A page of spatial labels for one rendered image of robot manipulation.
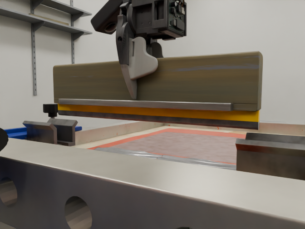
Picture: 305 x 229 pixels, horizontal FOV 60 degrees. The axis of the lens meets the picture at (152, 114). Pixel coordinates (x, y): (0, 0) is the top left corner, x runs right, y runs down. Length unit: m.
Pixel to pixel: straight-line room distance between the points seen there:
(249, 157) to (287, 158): 0.04
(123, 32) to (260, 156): 0.25
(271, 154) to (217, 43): 3.99
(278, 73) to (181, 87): 3.71
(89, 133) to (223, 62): 0.46
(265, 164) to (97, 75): 0.30
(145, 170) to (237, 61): 0.24
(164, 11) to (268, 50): 3.76
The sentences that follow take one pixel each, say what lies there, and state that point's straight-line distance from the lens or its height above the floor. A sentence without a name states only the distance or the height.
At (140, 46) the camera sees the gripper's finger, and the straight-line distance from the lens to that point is 0.41.
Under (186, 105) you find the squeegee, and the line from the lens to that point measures 0.37.
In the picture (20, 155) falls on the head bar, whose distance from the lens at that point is 0.21.
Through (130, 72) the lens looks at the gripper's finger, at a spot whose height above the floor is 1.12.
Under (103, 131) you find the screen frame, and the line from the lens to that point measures 0.77.
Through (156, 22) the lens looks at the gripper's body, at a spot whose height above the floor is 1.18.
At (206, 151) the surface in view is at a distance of 0.62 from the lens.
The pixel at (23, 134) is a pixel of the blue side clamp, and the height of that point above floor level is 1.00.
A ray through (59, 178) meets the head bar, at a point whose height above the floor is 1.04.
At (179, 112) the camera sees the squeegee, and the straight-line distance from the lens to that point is 0.40.
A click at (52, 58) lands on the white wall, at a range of 2.91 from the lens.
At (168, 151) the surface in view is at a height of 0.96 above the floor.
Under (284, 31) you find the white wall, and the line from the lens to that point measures 4.14.
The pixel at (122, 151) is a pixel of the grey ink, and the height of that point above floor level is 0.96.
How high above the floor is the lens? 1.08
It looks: 5 degrees down
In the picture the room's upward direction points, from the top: straight up
